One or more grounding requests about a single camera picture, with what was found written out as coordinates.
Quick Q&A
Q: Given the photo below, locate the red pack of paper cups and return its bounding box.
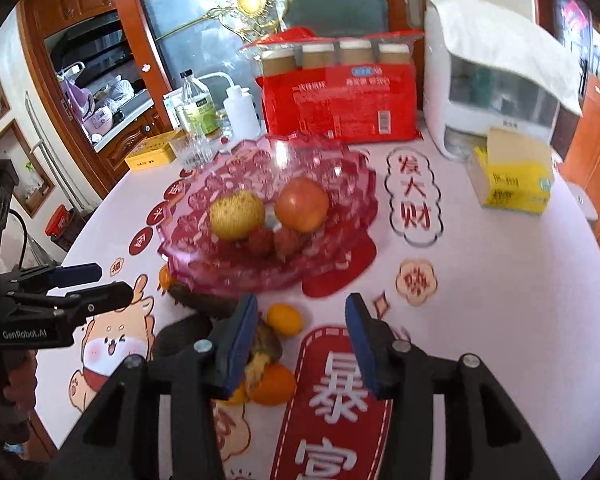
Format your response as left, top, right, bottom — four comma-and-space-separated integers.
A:
239, 27, 426, 144

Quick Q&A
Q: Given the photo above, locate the white cloth cover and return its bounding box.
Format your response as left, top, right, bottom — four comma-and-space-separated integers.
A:
426, 0, 584, 117

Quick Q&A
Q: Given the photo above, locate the white squeeze bottle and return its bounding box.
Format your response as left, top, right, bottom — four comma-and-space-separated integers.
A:
200, 72, 262, 141

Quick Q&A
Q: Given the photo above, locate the clear drinking glass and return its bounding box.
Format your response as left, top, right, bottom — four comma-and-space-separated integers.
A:
168, 132, 214, 170

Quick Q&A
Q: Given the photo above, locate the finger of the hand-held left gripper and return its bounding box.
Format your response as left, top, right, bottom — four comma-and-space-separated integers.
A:
0, 262, 104, 293
11, 281, 134, 320

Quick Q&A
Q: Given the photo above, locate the yellow pear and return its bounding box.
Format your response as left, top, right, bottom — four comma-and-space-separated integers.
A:
209, 189, 266, 241

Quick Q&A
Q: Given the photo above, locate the clear bottle with green label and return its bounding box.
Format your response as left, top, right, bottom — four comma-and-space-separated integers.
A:
177, 70, 222, 139

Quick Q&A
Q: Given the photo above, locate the red apple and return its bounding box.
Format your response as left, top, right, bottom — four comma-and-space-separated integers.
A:
274, 177, 330, 234

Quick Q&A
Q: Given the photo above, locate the white countertop dispenser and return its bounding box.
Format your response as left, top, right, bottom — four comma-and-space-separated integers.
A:
423, 0, 583, 162

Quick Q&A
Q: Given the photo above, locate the printed tablecloth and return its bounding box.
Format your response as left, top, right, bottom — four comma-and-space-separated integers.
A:
30, 125, 600, 480

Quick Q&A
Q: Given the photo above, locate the glass door with gold ornament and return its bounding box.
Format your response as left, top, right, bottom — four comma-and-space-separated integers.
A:
130, 0, 397, 128

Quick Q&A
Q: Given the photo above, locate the black cable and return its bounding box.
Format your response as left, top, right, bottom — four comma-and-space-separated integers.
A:
7, 209, 48, 267

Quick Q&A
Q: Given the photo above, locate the purple kitchen appliance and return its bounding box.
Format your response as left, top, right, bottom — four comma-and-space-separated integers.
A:
60, 77, 117, 145

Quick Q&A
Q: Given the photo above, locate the dark avocado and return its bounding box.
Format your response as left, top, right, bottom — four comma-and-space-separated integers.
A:
169, 280, 241, 319

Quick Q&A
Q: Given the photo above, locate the red lychee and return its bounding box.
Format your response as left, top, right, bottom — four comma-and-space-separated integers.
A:
274, 227, 308, 261
244, 227, 276, 261

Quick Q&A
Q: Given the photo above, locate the pink glass fruit bowl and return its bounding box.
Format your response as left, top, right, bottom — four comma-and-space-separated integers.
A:
156, 137, 381, 298

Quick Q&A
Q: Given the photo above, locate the red container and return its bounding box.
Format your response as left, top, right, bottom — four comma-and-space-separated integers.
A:
45, 204, 79, 239

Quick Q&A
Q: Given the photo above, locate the dark overripe banana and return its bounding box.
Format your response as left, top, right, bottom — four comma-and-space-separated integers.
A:
152, 312, 284, 386

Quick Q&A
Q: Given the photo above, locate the yellow tissue pack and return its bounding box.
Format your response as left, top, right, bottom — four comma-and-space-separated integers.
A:
467, 127, 555, 216

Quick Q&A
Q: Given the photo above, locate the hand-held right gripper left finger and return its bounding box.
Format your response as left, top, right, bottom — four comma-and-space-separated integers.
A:
45, 292, 260, 480

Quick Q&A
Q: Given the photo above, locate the yellow tin box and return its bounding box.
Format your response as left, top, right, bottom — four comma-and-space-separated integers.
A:
124, 129, 186, 172

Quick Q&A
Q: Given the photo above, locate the wooden cabinet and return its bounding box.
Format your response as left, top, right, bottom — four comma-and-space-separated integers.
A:
17, 0, 177, 201

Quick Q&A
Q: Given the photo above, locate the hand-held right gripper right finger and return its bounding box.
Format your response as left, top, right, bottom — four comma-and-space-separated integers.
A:
344, 292, 556, 480

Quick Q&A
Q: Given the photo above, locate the white and green carton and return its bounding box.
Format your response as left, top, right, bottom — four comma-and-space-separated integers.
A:
162, 91, 186, 132

